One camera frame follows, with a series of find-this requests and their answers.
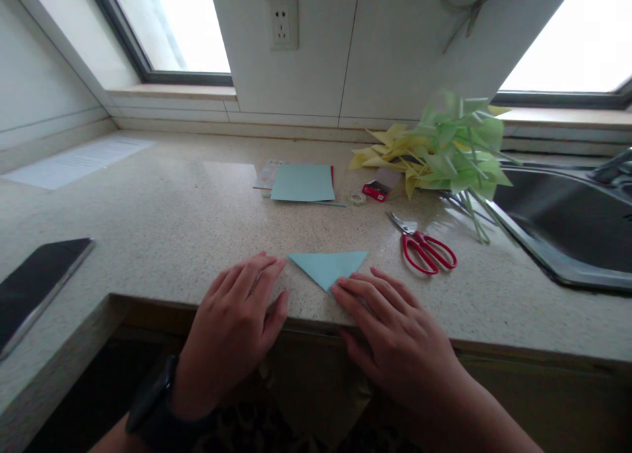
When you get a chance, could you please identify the stack of coloured paper sheets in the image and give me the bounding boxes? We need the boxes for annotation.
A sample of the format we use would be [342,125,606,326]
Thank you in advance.
[269,163,337,203]

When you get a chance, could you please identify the blue paper triangle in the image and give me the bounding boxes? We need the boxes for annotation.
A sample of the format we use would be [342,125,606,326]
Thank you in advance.
[287,250,370,297]

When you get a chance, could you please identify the white wall socket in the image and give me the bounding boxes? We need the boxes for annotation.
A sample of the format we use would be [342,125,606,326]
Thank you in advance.
[266,0,301,52]

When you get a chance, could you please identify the person's left hand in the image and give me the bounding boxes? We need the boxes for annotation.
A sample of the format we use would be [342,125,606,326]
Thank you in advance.
[180,253,291,418]

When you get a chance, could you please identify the hanging pale cord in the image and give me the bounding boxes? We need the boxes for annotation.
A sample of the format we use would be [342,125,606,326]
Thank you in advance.
[438,0,512,55]

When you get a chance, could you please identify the person's body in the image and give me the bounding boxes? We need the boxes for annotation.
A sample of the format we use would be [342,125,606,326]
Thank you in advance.
[207,356,415,453]

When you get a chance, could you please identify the stainless steel sink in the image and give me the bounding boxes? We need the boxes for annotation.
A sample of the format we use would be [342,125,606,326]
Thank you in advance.
[492,163,632,294]

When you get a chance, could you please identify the white printed sheet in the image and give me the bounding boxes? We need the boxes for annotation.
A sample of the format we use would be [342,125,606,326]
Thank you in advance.
[0,136,159,192]

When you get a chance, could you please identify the printed paper packet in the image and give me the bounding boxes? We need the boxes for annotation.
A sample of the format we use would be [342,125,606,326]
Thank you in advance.
[252,158,288,192]

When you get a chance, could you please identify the dark framed window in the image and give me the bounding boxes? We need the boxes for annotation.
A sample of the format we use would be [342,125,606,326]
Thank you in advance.
[492,0,632,111]
[82,0,234,87]

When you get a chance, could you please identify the metal faucet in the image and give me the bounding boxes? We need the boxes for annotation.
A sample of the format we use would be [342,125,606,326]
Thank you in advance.
[586,146,632,186]

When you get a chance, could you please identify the pile of yellow paper pinwheels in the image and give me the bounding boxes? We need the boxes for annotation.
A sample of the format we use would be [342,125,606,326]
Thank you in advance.
[347,122,445,201]

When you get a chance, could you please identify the red handled scissors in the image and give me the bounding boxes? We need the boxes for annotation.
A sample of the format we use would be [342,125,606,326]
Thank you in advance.
[386,210,458,276]

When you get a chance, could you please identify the small red open box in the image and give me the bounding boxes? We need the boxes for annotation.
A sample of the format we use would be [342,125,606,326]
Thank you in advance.
[361,166,402,204]

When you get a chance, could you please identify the black smartphone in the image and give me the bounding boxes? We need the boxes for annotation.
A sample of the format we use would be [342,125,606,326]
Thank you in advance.
[0,237,95,361]

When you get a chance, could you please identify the person's right hand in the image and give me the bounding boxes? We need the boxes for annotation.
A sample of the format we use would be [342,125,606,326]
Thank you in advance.
[329,267,471,415]

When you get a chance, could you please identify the pile of green paper pinwheels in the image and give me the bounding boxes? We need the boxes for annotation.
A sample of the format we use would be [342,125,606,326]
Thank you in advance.
[408,89,525,246]

